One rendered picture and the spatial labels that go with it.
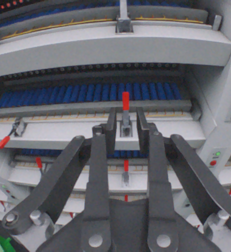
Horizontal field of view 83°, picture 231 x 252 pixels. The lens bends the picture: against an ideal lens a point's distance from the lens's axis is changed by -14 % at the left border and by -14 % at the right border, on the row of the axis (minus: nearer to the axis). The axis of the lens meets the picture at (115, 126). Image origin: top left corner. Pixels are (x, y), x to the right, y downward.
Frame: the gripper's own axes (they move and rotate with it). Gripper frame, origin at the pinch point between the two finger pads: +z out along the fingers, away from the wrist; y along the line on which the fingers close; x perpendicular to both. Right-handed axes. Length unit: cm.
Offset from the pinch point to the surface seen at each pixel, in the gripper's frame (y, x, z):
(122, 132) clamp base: -0.9, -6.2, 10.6
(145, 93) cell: 4.8, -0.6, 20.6
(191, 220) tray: 34, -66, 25
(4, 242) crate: -89, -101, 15
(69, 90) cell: -15.0, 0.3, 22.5
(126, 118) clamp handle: 0.0, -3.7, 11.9
